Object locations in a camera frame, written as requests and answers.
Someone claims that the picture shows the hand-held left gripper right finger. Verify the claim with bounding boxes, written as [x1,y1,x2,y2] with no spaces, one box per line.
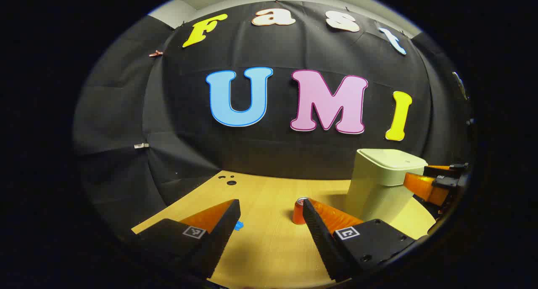
[303,198,417,281]

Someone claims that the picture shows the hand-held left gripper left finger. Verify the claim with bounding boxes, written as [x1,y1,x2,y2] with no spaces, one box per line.
[131,199,241,279]

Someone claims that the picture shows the red pop can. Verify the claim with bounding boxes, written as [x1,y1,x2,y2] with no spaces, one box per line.
[292,197,310,225]

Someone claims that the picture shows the pale green desktop garbage bin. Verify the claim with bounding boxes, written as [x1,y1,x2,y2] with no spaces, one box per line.
[344,148,428,225]

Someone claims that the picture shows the wooden desktop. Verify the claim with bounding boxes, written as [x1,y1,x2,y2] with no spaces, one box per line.
[131,170,436,289]

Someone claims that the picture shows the black backdrop cloth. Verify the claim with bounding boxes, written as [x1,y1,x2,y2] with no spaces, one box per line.
[71,1,477,239]

